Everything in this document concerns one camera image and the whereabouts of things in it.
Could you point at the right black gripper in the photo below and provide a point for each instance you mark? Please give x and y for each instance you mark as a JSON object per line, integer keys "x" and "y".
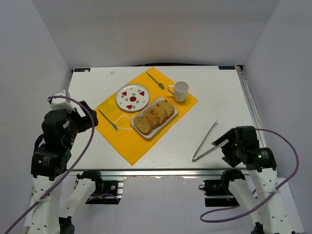
{"x": 229, "y": 145}

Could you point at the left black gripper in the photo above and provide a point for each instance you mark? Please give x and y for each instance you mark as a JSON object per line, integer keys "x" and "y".
{"x": 86, "y": 118}

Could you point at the metal tongs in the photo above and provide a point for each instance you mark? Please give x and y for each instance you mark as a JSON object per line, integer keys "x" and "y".
{"x": 197, "y": 156}

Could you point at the bread slice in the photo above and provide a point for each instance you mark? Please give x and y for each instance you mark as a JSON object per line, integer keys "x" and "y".
{"x": 153, "y": 117}
{"x": 158, "y": 112}
{"x": 144, "y": 125}
{"x": 168, "y": 107}

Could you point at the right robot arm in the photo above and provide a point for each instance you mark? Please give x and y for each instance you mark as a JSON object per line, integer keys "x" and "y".
{"x": 253, "y": 181}

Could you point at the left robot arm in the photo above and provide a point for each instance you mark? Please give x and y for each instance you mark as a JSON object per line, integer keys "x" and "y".
{"x": 49, "y": 168}

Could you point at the teal plastic knife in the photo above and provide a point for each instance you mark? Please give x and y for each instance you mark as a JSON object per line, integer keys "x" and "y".
{"x": 112, "y": 124}

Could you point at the round white decorated plate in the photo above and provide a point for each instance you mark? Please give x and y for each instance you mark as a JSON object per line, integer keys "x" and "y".
{"x": 132, "y": 97}

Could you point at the white rectangular serving tray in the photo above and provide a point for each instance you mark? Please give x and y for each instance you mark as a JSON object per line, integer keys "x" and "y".
{"x": 157, "y": 129}

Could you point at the left blue table sticker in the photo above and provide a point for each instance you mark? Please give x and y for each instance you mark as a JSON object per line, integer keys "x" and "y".
{"x": 82, "y": 70}

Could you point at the blue table sticker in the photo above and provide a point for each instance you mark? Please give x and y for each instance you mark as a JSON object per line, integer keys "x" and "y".
{"x": 82, "y": 70}
{"x": 226, "y": 67}

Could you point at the right blue table sticker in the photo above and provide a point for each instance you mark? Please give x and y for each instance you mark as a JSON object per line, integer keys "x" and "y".
{"x": 226, "y": 67}

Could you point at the white ceramic mug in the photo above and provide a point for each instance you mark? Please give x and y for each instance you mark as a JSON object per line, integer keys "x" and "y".
{"x": 179, "y": 90}

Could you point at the teal plastic fork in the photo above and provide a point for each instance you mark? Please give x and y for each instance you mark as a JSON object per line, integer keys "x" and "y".
{"x": 158, "y": 83}

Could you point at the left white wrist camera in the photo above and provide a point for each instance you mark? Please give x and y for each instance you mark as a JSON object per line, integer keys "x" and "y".
{"x": 60, "y": 100}

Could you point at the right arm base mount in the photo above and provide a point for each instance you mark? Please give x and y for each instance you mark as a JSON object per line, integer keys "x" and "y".
{"x": 217, "y": 191}

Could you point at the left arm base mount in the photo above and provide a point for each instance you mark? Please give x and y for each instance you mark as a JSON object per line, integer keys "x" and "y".
{"x": 105, "y": 192}

